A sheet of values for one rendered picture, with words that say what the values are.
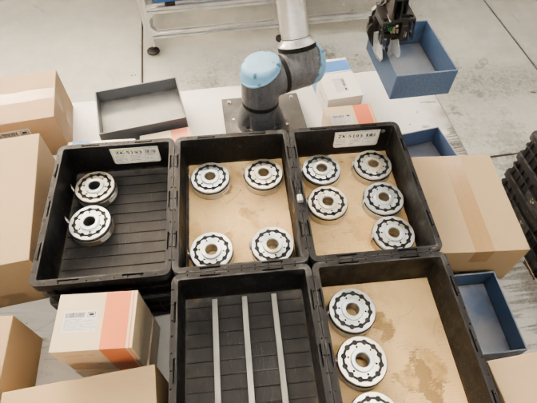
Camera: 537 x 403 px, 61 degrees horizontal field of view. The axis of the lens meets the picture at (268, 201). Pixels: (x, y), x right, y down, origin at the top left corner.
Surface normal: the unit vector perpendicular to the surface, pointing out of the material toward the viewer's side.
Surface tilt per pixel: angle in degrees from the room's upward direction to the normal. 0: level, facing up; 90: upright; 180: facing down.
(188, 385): 0
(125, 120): 0
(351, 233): 0
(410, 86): 90
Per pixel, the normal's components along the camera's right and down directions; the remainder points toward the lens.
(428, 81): 0.16, 0.81
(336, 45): 0.00, -0.58
